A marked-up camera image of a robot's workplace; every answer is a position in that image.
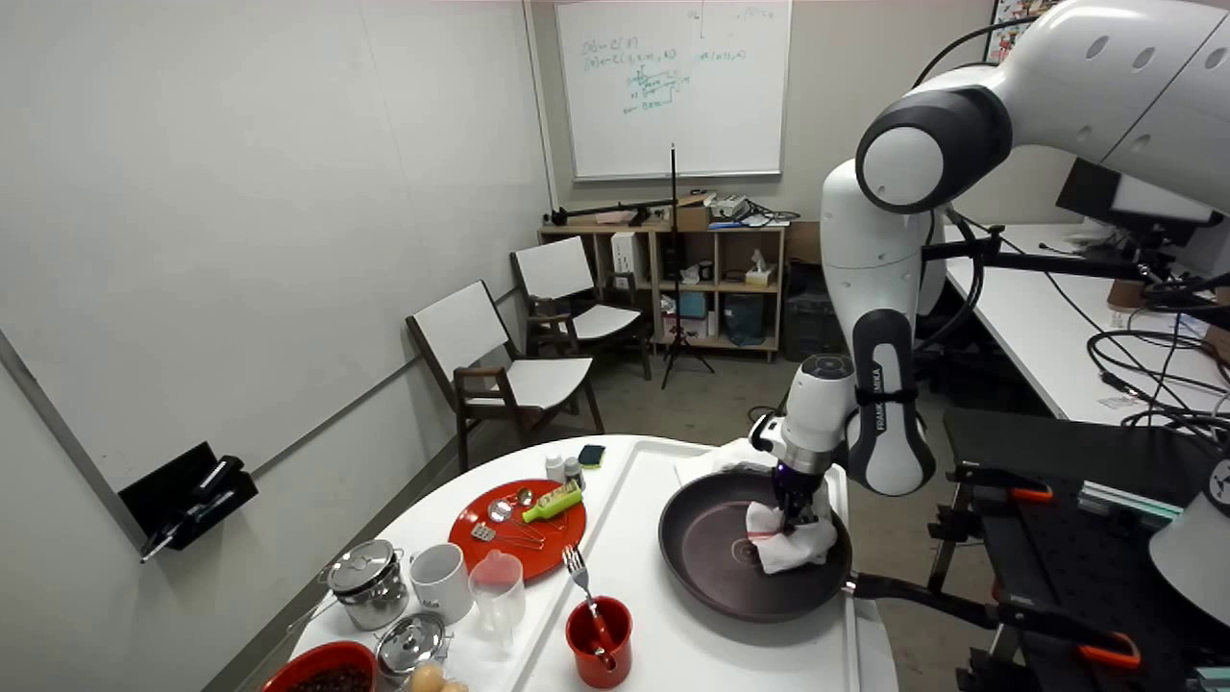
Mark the long black tube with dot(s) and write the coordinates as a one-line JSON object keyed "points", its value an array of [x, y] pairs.
{"points": [[600, 208]]}

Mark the small brown box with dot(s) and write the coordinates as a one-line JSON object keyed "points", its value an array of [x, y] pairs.
{"points": [[1129, 294]]}

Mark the small cardboard box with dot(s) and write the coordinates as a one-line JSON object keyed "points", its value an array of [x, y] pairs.
{"points": [[692, 212]]}

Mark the small round metal cup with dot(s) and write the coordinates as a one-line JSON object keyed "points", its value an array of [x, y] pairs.
{"points": [[502, 508], [524, 494]]}

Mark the wooden side table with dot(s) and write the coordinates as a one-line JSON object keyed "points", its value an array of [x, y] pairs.
{"points": [[571, 234]]}

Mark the white desk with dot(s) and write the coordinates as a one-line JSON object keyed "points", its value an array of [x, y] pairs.
{"points": [[1025, 333]]}

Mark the dark frying pan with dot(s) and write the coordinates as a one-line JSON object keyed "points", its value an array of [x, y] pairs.
{"points": [[716, 562]]}

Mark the black tripod stand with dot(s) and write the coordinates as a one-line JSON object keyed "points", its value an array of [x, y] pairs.
{"points": [[673, 257]]}

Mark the black monitor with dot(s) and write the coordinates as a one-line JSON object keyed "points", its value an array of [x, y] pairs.
{"points": [[1083, 205]]}

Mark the small dark box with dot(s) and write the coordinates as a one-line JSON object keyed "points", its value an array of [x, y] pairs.
{"points": [[589, 455]]}

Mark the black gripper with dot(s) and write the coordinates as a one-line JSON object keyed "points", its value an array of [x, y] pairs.
{"points": [[796, 486]]}

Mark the black marker tray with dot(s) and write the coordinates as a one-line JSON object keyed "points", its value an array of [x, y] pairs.
{"points": [[167, 494]]}

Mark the black robot table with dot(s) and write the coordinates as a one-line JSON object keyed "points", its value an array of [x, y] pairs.
{"points": [[1089, 572]]}

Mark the large wall-mounted whiteboard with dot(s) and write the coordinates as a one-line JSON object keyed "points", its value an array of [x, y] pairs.
{"points": [[282, 234]]}

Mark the small square metal piece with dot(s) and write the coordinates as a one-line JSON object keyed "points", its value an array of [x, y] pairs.
{"points": [[482, 530]]}

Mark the red cup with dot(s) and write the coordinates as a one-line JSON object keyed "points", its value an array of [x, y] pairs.
{"points": [[600, 656]]}

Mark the white ceramic mug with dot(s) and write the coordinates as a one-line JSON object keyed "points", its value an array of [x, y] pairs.
{"points": [[442, 581]]}

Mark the small steel lidded pot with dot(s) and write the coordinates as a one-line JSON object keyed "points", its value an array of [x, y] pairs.
{"points": [[411, 637]]}

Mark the white marker pen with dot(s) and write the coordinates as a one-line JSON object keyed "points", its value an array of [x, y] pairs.
{"points": [[158, 546]]}

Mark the black office chair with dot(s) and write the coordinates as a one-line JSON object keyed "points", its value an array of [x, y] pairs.
{"points": [[953, 348]]}

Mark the whiteboard with green writing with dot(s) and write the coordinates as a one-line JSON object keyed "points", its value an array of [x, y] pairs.
{"points": [[665, 127]]}

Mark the red bowl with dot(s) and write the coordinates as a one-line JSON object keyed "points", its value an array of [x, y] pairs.
{"points": [[319, 672]]}

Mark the silver metal utensil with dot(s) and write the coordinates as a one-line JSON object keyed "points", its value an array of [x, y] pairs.
{"points": [[577, 572]]}

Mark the small white cup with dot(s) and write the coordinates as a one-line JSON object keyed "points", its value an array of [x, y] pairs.
{"points": [[553, 471]]}

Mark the black storage bin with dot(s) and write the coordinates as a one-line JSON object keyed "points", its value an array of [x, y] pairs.
{"points": [[807, 314]]}

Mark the lime green small package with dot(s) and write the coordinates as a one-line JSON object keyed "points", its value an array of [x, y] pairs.
{"points": [[550, 504]]}

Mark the wooden shelf unit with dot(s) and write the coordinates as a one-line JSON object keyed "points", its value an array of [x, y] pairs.
{"points": [[716, 291]]}

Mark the white wooden-framed chair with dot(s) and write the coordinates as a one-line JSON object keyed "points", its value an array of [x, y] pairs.
{"points": [[539, 381], [560, 271]]}

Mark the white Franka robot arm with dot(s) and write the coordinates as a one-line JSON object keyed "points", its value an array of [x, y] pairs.
{"points": [[876, 257]]}

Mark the steel canister with lid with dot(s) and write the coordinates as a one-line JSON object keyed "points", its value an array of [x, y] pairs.
{"points": [[369, 581]]}

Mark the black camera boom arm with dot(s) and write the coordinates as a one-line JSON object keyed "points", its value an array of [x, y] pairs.
{"points": [[1061, 263]]}

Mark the pale green power strip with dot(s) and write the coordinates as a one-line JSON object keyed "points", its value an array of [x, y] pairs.
{"points": [[1129, 501]]}

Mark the red round plate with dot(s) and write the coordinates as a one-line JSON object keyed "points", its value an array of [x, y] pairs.
{"points": [[514, 546]]}

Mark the clear drinking glass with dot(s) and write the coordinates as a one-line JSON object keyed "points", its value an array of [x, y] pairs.
{"points": [[497, 610]]}

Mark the white plastic tray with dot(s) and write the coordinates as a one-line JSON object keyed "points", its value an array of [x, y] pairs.
{"points": [[628, 551]]}

